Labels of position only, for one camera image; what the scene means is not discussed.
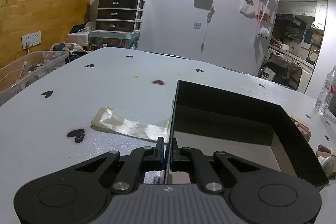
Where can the three-drawer plastic cabinet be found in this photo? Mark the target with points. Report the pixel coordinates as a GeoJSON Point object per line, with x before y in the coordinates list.
{"type": "Point", "coordinates": [123, 16]}

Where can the clear plastic packet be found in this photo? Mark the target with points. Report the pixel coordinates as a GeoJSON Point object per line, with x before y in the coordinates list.
{"type": "Point", "coordinates": [107, 120]}

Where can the black storage box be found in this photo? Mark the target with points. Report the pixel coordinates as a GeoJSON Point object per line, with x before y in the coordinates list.
{"type": "Point", "coordinates": [244, 126]}

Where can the brown lipstick tube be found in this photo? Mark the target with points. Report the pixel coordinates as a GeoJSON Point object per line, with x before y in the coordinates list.
{"type": "Point", "coordinates": [324, 151]}

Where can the clear water bottle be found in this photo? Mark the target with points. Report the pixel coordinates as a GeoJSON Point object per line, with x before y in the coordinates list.
{"type": "Point", "coordinates": [327, 92]}

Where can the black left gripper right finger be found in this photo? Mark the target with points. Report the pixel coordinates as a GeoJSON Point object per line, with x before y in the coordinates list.
{"type": "Point", "coordinates": [179, 154]}

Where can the white wall socket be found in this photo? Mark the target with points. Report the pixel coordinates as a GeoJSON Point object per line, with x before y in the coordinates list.
{"type": "Point", "coordinates": [31, 40]}

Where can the pink square case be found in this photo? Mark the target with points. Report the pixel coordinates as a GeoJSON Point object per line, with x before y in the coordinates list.
{"type": "Point", "coordinates": [302, 126]}

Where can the white plush toy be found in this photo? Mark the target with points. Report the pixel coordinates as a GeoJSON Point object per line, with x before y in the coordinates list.
{"type": "Point", "coordinates": [263, 33]}

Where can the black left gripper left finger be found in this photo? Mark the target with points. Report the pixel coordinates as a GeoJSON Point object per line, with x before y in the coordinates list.
{"type": "Point", "coordinates": [156, 153]}

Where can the clear plastic storage bin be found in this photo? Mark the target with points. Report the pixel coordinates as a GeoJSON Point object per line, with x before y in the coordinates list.
{"type": "Point", "coordinates": [28, 69]}

